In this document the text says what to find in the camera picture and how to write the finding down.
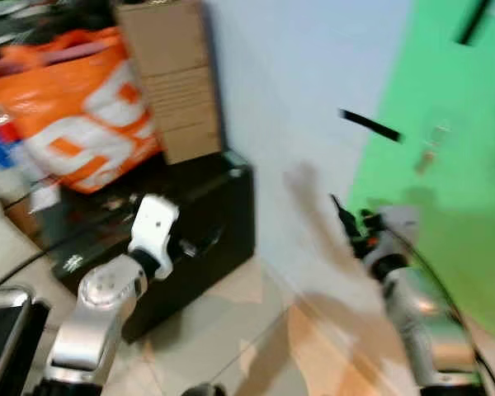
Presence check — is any small metal wall hook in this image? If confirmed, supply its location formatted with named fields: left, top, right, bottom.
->
left=412, top=122, right=451, bottom=176

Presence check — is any black hard case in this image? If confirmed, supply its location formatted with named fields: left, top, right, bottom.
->
left=29, top=149, right=257, bottom=344

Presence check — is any orange and white plastic bag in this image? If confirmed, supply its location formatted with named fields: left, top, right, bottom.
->
left=0, top=27, right=163, bottom=196

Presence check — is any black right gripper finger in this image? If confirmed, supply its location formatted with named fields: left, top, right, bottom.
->
left=330, top=194, right=357, bottom=242

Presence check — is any long black tape strip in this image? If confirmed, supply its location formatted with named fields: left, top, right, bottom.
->
left=339, top=108, right=404, bottom=144

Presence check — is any black device with silver frame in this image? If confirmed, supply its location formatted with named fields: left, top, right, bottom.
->
left=0, top=285, right=52, bottom=396

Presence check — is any brown cardboard box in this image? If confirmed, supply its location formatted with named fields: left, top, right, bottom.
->
left=113, top=0, right=224, bottom=165

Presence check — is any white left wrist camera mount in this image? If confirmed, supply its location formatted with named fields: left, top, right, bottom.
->
left=128, top=195, right=182, bottom=281

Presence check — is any green wall sheet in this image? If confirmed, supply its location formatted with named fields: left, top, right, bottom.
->
left=346, top=0, right=495, bottom=346

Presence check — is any short black tape strip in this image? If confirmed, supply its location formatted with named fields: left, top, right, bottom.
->
left=455, top=0, right=493, bottom=47

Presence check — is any black floor cable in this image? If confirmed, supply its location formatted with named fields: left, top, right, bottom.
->
left=0, top=216, right=116, bottom=299

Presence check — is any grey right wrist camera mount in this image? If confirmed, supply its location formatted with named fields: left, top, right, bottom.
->
left=379, top=205, right=422, bottom=258

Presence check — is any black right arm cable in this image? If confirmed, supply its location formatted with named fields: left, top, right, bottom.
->
left=392, top=228, right=495, bottom=396

